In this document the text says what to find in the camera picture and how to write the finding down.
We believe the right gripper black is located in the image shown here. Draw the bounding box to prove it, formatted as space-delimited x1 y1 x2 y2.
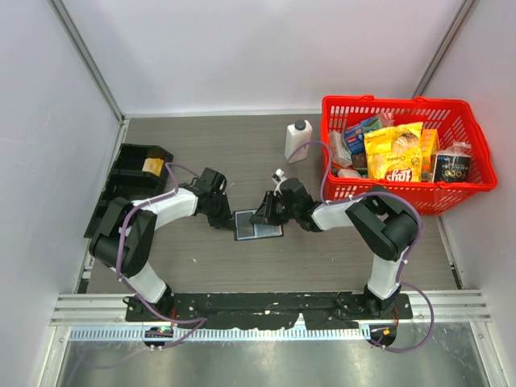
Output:
249 191 298 227

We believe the black leather card holder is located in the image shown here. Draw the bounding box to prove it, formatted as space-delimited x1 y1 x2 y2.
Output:
234 210 284 241

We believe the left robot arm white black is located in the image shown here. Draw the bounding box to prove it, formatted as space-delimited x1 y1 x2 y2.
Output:
89 168 235 321

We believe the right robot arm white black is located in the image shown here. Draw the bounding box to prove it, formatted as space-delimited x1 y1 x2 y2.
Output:
250 173 422 318

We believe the yellow card in tray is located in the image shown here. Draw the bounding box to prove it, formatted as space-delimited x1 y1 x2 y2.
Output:
142 157 164 177

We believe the pale wrapped snack pack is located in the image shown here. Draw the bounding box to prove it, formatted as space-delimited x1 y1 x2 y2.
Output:
328 131 352 168

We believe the white bottle black cap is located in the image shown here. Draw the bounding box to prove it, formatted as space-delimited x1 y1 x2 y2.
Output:
285 119 313 164

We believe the black compartment tray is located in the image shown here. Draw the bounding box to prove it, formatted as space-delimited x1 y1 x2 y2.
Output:
84 144 173 239

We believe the blue box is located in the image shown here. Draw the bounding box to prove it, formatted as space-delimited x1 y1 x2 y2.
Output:
343 124 365 155

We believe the yellow Lays chips bag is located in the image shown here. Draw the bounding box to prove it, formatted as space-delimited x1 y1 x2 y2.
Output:
364 122 423 183

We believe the green sponge pack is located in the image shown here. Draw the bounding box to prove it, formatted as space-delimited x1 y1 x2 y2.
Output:
360 114 392 133

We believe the orange snack box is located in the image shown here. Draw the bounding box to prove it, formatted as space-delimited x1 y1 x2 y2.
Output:
421 128 440 182

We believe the red plastic shopping basket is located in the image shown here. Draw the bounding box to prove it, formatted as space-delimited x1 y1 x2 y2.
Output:
320 95 498 215

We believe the black snack package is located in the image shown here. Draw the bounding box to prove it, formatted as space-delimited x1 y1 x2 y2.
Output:
431 141 472 183

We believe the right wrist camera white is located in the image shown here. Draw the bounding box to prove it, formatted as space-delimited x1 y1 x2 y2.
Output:
272 169 287 195

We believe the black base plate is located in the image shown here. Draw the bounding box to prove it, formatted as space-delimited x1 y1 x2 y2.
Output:
124 290 414 330

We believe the white cable duct rail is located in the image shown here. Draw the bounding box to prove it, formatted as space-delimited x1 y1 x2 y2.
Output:
69 323 371 343

